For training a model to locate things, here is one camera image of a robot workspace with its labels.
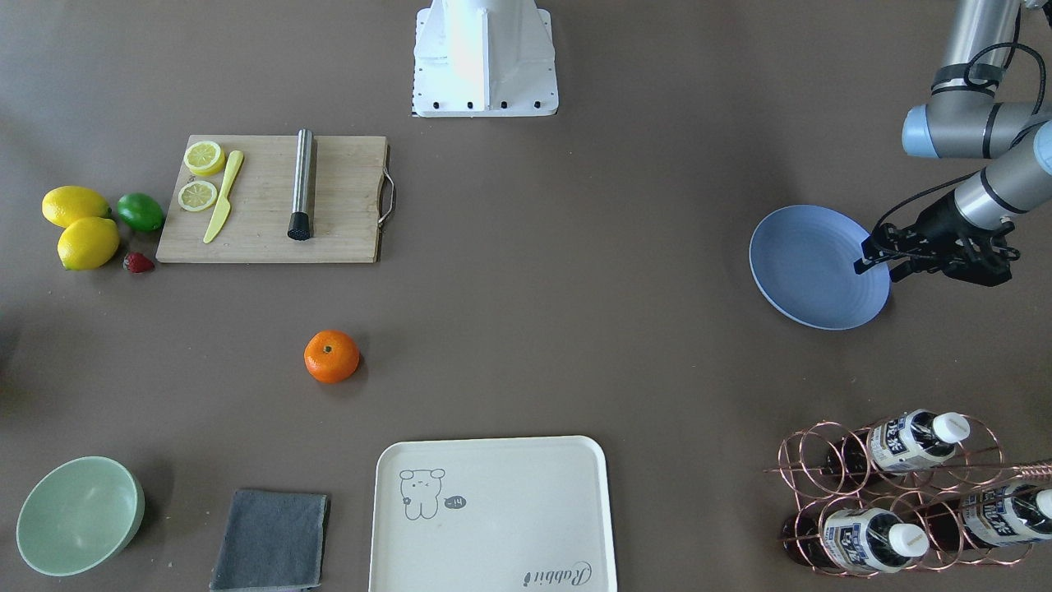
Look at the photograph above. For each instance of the green bowl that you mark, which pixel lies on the green bowl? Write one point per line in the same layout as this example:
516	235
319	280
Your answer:
78	516

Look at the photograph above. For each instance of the lemon half upper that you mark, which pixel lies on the lemon half upper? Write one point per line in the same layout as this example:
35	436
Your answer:
204	158

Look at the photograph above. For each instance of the red strawberry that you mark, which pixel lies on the red strawberry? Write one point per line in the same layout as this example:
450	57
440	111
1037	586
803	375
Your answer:
137	263

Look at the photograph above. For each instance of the yellow plastic knife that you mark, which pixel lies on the yellow plastic knife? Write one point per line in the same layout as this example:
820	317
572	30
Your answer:
223	207

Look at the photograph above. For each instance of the wooden cutting board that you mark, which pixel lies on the wooden cutting board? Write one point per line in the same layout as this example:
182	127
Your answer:
347	205

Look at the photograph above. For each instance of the yellow lemon upper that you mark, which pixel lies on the yellow lemon upper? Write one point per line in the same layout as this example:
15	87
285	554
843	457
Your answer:
65	205

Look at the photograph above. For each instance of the yellow lemon lower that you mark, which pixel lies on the yellow lemon lower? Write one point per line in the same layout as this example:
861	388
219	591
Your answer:
88	243

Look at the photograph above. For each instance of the copper wire bottle rack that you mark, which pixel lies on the copper wire bottle rack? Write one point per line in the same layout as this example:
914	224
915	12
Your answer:
980	463

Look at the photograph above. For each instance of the grey folded cloth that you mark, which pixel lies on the grey folded cloth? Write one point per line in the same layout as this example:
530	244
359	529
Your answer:
273	541

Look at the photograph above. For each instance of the lemon slice lower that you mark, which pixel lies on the lemon slice lower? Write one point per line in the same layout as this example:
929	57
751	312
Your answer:
198	195

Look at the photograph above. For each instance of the cream rabbit tray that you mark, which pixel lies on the cream rabbit tray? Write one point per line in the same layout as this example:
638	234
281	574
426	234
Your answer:
494	514

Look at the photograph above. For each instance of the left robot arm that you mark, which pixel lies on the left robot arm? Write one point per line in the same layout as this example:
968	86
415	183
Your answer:
963	119

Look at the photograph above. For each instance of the orange mandarin fruit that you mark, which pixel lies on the orange mandarin fruit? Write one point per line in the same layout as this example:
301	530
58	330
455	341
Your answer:
331	356

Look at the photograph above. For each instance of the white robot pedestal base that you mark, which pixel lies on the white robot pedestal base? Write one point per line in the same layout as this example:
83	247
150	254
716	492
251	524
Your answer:
484	59

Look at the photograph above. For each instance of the green lime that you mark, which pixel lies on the green lime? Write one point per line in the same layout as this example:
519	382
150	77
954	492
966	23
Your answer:
140	212

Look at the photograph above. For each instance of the bottle lower rack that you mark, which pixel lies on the bottle lower rack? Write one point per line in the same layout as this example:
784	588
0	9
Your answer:
1003	516
855	542

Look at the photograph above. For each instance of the steel muddler black tip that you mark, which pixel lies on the steel muddler black tip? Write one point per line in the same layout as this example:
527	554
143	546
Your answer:
300	226

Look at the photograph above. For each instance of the blue round plate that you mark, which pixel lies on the blue round plate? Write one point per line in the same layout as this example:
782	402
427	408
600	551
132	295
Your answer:
802	259

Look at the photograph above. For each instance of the bottle top of rack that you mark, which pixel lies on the bottle top of rack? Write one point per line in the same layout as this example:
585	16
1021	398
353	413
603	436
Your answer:
916	440

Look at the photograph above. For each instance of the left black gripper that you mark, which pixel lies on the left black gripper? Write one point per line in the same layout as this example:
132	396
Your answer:
935	223

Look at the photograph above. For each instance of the yellow lemon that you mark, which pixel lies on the yellow lemon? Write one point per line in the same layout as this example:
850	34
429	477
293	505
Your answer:
88	243
65	205

